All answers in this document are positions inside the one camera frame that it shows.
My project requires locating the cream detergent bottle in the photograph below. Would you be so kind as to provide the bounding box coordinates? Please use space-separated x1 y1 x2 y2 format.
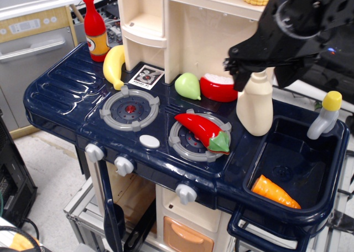
236 71 273 136

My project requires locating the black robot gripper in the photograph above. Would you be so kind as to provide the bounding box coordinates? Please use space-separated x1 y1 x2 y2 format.
224 0 353 91

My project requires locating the black computer case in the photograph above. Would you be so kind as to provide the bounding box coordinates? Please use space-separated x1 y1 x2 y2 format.
1 120 37 227

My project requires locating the navy toy ladle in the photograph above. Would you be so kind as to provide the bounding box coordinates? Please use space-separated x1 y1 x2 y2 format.
98 160 125 252

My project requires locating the grey oval button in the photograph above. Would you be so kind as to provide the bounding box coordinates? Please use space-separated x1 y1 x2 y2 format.
139 135 160 148

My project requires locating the grey stove knob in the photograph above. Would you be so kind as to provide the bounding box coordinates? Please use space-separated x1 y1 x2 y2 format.
85 143 105 162
175 184 197 205
114 156 134 177

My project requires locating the grey middle stove knob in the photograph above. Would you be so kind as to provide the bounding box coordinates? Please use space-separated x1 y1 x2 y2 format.
114 156 134 177

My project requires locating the grey toy dishwasher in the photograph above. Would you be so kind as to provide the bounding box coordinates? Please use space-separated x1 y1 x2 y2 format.
1 0 78 131

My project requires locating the grey left stove burner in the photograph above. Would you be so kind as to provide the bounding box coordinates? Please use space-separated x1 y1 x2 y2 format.
100 86 160 132

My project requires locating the grey stove burner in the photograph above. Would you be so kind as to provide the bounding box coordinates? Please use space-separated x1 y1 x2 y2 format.
168 109 232 162
100 86 160 132

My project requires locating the white sticker label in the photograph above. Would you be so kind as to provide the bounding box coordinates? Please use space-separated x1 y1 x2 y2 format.
128 64 164 90

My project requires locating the green toy pear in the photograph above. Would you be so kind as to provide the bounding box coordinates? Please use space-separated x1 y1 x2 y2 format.
174 73 201 100

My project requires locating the navy toy kitchen counter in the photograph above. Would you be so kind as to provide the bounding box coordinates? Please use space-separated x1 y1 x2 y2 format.
24 44 350 251

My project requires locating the grey right stove burner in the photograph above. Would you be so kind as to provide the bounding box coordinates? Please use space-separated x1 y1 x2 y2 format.
168 109 232 162

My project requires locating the red ketchup bottle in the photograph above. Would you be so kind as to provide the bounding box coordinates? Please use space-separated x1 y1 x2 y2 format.
83 0 110 63

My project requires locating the grey right stove knob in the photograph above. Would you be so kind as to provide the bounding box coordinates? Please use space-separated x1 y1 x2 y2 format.
175 184 197 205

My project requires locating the orange toy carrot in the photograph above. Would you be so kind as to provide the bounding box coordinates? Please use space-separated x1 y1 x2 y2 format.
251 175 301 209

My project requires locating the cream toy kitchen shelf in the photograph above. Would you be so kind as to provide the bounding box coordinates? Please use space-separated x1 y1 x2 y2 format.
116 0 280 110

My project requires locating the grey left stove knob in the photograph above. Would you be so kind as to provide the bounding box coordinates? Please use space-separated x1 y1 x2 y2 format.
85 143 105 162

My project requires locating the red toy chili pepper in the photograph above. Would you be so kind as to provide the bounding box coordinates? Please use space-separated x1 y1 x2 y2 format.
175 113 230 155

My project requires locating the yellow toy banana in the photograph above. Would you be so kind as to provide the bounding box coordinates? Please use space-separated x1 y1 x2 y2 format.
103 45 125 91

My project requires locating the white metal stand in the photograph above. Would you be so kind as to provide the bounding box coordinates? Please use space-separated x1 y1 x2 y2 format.
272 77 353 113

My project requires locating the orange toy drawer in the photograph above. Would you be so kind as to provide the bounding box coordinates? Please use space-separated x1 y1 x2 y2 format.
163 217 214 252

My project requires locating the grey toy faucet yellow knob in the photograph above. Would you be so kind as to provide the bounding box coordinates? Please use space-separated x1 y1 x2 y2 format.
307 91 342 140

